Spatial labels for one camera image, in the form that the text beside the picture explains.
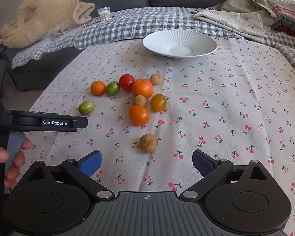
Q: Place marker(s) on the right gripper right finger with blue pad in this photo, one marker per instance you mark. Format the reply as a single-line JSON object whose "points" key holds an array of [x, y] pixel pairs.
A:
{"points": [[214, 174]]}

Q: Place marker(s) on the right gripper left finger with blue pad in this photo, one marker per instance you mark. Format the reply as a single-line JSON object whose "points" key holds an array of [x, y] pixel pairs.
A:
{"points": [[79, 173]]}

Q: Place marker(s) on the round green tomato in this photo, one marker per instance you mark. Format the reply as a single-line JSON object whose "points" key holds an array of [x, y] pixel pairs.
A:
{"points": [[86, 107]]}

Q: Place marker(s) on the brown kiwi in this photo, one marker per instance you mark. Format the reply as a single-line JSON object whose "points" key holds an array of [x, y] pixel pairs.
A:
{"points": [[148, 143], [156, 79], [140, 100]]}

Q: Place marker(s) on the orange tomato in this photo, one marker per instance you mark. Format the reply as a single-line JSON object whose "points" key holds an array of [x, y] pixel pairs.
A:
{"points": [[138, 115]]}

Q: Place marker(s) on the yellow-orange tomato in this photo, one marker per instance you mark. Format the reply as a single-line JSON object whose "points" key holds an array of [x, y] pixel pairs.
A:
{"points": [[158, 103]]}

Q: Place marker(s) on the small orange mandarin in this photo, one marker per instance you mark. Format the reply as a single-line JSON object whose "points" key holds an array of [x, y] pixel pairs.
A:
{"points": [[97, 88]]}

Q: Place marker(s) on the person's left hand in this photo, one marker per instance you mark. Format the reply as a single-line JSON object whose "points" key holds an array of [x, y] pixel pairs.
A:
{"points": [[19, 160]]}

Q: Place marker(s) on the cherry print tablecloth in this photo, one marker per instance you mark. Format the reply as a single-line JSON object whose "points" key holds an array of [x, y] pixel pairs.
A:
{"points": [[237, 103]]}

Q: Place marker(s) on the oval green tomato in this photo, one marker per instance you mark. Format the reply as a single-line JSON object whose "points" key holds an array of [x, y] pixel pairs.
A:
{"points": [[112, 89]]}

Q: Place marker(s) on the red tomato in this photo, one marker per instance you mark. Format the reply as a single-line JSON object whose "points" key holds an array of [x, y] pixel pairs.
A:
{"points": [[126, 81]]}

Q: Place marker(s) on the large orange mandarin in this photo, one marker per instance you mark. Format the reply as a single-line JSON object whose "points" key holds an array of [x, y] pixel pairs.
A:
{"points": [[142, 87]]}

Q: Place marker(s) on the beige fleece blanket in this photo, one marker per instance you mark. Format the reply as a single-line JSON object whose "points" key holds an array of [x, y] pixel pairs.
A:
{"points": [[38, 19]]}

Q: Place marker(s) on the white ribbed plate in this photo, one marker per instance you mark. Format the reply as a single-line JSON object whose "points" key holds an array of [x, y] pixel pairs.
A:
{"points": [[180, 43]]}

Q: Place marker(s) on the floral beige cloth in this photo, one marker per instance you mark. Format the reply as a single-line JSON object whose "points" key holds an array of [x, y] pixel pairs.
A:
{"points": [[249, 25]]}

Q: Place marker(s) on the grey checkered blanket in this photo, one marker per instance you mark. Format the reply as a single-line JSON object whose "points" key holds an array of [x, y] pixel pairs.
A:
{"points": [[125, 25]]}

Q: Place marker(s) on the clear cotton swab box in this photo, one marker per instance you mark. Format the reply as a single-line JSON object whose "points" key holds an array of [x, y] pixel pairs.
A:
{"points": [[104, 13]]}

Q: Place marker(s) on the striped patterned pillow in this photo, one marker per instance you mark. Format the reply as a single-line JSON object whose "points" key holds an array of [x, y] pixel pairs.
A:
{"points": [[285, 11]]}

